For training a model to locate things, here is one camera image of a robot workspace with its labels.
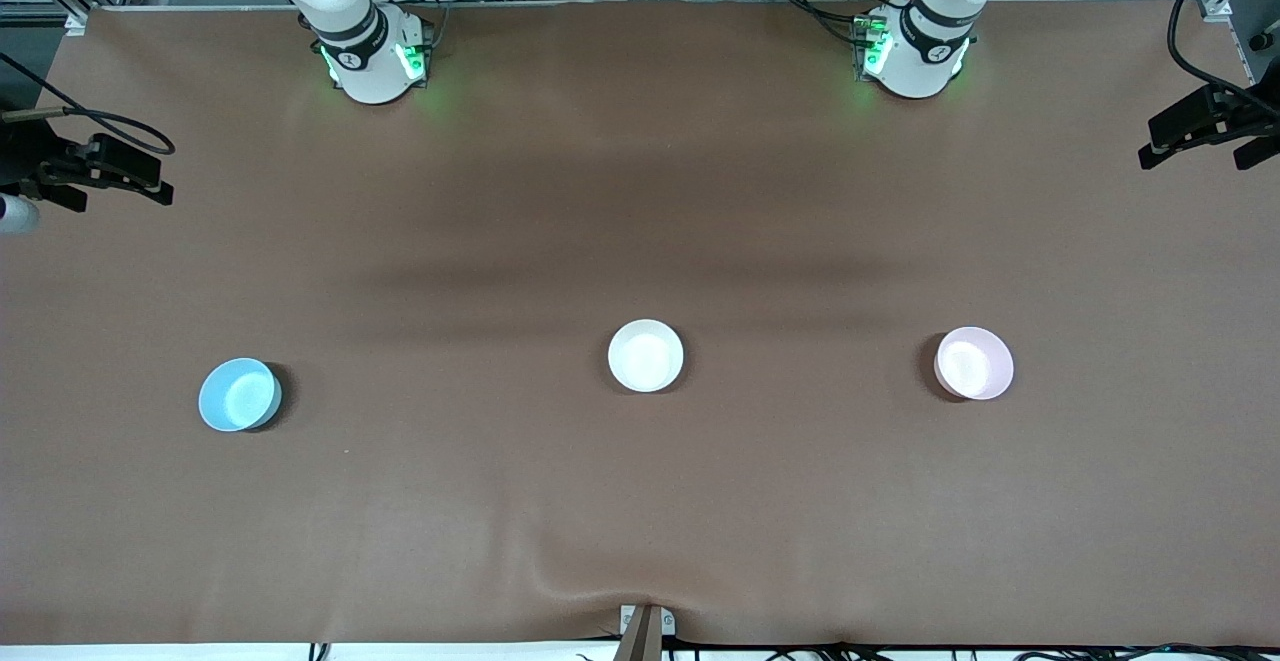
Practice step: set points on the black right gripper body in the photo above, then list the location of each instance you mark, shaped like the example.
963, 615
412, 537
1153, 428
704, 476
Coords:
22, 155

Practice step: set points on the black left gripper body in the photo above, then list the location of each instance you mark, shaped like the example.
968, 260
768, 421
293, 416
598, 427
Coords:
1236, 112

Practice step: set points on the light blue bowl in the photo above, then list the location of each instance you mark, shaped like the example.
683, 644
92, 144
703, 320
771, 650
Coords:
238, 395

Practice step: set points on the pink bowl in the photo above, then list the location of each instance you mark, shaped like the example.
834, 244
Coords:
975, 363

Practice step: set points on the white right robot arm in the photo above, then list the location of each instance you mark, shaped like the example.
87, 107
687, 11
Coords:
360, 61

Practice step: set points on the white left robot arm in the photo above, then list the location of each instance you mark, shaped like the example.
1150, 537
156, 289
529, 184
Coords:
920, 56

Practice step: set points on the white bowl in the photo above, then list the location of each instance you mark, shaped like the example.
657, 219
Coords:
646, 355

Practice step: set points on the green lit right base box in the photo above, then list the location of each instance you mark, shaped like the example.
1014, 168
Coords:
415, 56

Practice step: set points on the green lit base box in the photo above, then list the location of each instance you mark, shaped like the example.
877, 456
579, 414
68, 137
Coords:
870, 46
415, 56

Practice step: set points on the green lit left base box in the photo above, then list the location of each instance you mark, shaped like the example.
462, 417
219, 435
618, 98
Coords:
870, 46

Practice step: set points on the brown table cover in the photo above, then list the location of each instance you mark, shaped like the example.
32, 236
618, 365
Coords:
640, 501

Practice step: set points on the metal clamp bracket with bar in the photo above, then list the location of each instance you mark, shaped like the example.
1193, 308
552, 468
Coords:
645, 626

